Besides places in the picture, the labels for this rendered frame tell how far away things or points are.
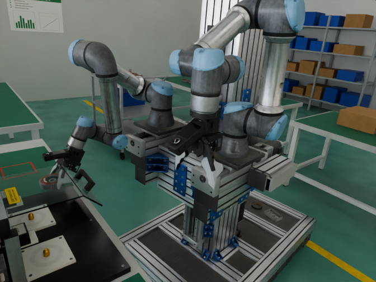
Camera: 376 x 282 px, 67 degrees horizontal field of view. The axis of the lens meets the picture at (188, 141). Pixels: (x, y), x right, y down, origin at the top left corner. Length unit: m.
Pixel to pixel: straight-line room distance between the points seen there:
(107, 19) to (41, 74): 1.77
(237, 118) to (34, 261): 0.91
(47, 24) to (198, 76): 5.78
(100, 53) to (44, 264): 0.81
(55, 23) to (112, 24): 1.15
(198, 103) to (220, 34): 0.32
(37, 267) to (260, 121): 0.94
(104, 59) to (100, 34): 5.44
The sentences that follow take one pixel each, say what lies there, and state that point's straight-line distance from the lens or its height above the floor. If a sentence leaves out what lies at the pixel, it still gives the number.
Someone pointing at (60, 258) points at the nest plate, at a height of 0.78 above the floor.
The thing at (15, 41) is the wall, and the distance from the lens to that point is 6.29.
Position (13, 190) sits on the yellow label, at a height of 1.07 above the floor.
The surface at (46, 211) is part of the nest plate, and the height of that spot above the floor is 0.78.
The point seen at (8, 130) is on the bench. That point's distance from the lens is 2.60.
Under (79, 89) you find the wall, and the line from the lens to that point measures 6.66.
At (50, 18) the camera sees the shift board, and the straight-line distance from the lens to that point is 6.40.
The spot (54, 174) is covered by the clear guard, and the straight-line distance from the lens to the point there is 1.05.
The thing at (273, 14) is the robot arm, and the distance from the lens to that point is 1.08.
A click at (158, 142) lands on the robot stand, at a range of 1.57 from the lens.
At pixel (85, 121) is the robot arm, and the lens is 1.42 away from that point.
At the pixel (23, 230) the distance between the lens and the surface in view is 1.08.
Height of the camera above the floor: 1.55
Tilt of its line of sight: 22 degrees down
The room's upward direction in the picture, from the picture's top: 4 degrees clockwise
